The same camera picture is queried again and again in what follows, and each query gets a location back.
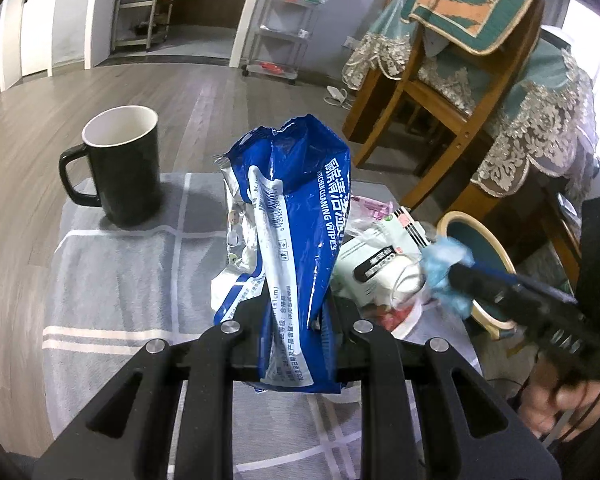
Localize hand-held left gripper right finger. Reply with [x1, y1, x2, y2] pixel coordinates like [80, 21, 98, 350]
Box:
[327, 294, 563, 480]

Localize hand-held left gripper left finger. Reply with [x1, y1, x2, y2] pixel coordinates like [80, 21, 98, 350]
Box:
[32, 304, 270, 480]

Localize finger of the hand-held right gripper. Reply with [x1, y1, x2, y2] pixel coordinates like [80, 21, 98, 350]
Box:
[449, 264, 528, 322]
[472, 259, 578, 307]

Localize teal bin with cream rim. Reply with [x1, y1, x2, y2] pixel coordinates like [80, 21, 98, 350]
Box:
[436, 210, 518, 333]

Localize white medicine box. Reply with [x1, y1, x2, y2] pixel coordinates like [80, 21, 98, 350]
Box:
[332, 227, 426, 311]

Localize pink snack packet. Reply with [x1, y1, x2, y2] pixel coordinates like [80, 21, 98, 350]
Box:
[354, 195, 397, 222]

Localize blue wet wipes packet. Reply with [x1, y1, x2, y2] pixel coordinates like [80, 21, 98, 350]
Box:
[211, 113, 355, 395]

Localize person's right hand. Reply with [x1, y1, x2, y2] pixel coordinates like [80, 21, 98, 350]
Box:
[522, 355, 600, 436]

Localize red and white plastic wrapper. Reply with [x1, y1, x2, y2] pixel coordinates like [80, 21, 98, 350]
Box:
[370, 304, 423, 341]

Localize white packet with striped edge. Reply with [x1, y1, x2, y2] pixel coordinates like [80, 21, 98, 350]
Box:
[379, 207, 438, 253]

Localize grey checked tablecloth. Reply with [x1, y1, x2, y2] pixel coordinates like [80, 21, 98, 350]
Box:
[42, 170, 481, 480]

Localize table with lace cloth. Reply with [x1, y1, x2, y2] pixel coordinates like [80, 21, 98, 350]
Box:
[341, 0, 600, 197]

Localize wooden chair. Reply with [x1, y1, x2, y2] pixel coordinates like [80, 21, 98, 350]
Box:
[352, 0, 546, 211]

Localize black mug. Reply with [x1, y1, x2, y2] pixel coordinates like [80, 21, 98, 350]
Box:
[58, 105, 162, 228]

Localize white power strip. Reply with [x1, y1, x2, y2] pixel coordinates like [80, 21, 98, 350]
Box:
[324, 85, 357, 110]

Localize teal patterned chair cushion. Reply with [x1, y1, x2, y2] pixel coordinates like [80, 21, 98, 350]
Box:
[407, 0, 547, 57]

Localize white shelf rack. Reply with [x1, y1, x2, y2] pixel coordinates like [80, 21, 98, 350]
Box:
[241, 0, 327, 85]

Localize metal shelf rack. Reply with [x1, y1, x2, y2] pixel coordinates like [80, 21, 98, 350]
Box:
[111, 0, 182, 53]

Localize white door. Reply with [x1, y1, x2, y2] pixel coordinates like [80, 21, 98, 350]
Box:
[7, 0, 63, 88]

